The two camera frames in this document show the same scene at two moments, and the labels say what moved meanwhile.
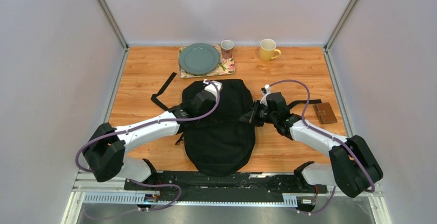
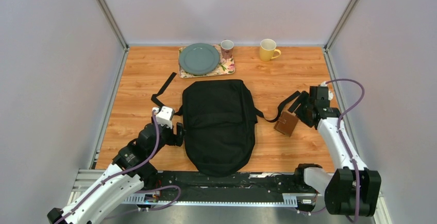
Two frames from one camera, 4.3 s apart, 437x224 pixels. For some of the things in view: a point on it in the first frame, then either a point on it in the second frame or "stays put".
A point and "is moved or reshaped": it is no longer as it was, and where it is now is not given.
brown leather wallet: x=325 y=113 is moved or reshaped
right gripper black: x=251 y=117 to x=298 y=101
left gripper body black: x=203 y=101 to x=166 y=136
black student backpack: x=224 y=145 stays put
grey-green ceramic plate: x=199 y=58 stays put
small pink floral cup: x=227 y=49 stays put
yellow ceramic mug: x=267 y=50 stays put
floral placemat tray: x=225 y=66 stays put
